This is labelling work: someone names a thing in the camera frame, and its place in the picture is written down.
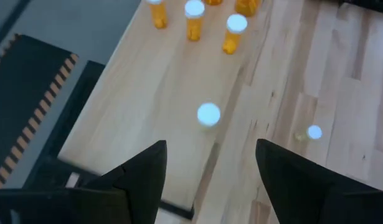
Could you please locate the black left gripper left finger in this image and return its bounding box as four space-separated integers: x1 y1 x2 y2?
83 139 168 224

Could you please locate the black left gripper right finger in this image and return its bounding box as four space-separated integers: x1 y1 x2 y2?
255 139 377 224

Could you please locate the pale green pill bottle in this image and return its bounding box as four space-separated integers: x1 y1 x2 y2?
196 101 222 131
293 124 323 144

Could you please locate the small orange pill bottle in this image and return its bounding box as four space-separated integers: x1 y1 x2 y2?
147 0 169 30
184 0 206 42
221 14 248 56

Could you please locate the black hazard-striped floor mat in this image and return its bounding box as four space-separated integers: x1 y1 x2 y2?
0 33 80 190

